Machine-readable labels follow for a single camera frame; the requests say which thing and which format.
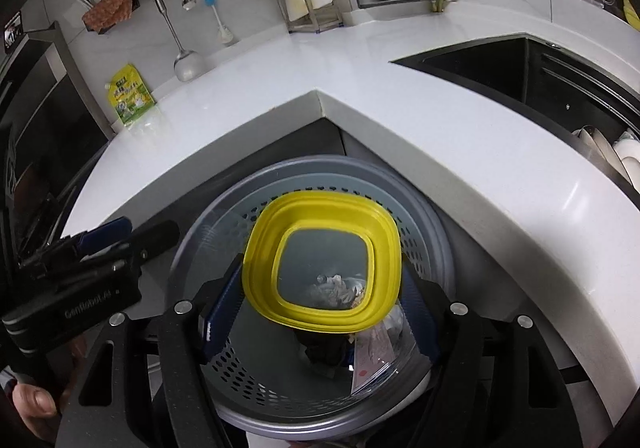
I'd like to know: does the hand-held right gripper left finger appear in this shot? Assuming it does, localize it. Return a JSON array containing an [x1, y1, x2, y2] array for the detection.
[[55, 261, 251, 448]]

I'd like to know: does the yellow seasoning pouch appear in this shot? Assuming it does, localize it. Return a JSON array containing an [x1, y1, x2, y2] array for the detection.
[[106, 63, 157, 126]]

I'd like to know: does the white bowl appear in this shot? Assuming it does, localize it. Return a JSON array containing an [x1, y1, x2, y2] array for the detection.
[[612, 128, 640, 189]]

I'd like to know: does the pink printed paper slip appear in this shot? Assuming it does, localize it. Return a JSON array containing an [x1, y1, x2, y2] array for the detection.
[[350, 325, 393, 395]]

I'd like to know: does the yellow plastic lid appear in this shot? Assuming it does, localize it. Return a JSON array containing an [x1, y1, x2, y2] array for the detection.
[[241, 192, 402, 335]]

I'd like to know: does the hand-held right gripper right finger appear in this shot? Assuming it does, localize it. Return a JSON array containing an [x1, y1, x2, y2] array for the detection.
[[397, 268, 583, 448]]

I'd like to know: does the person's left hand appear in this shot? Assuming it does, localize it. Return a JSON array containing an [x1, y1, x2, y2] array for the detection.
[[11, 382, 60, 446]]

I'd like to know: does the dark grey cloth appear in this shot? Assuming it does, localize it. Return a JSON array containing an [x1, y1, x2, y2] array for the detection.
[[295, 328, 358, 369]]

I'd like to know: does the grey perforated waste basket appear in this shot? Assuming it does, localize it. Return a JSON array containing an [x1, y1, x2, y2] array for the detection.
[[167, 155, 456, 440]]

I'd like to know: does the white plate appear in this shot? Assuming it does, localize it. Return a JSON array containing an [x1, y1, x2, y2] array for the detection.
[[572, 125, 616, 164]]

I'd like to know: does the orange waffle cloth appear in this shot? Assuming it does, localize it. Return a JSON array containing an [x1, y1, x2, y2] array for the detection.
[[81, 0, 137, 29]]

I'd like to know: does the black kitchen sink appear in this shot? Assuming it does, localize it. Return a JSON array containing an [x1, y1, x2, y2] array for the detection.
[[390, 33, 640, 199]]

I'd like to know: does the small dark printed box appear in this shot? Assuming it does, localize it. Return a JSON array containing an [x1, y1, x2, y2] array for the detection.
[[2, 12, 25, 49]]

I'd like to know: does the black range hood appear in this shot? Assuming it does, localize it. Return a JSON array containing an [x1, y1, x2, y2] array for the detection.
[[0, 23, 111, 249]]

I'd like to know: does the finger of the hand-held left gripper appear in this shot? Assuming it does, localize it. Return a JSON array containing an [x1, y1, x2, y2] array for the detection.
[[42, 217, 135, 264], [50, 219, 181, 279]]

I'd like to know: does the steel cutting board rack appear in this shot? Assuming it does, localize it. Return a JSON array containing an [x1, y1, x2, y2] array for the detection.
[[274, 0, 345, 34]]

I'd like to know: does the clear plastic wrap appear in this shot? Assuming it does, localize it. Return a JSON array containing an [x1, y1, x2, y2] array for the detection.
[[384, 303, 407, 345]]

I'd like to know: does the steel spatula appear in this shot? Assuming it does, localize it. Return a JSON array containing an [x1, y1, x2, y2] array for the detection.
[[150, 0, 205, 83]]

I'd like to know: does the white brush with blue head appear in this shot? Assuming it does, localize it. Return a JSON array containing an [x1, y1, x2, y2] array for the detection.
[[202, 0, 236, 46]]

